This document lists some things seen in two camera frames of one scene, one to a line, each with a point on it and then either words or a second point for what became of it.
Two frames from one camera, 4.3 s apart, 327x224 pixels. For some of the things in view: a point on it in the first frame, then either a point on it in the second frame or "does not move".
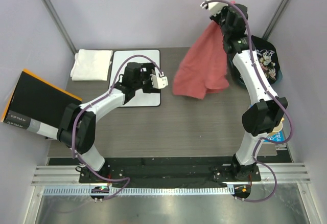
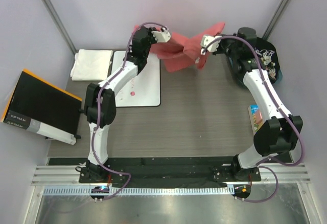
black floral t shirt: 267,57 does not move
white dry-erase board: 138,98 does not move
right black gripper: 214,17 → 218,51
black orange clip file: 37,105 does not move
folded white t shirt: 91,65 does not move
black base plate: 168,172 does not move
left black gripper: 149,69 → 149,34
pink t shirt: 203,68 → 179,52
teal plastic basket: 235,75 does not move
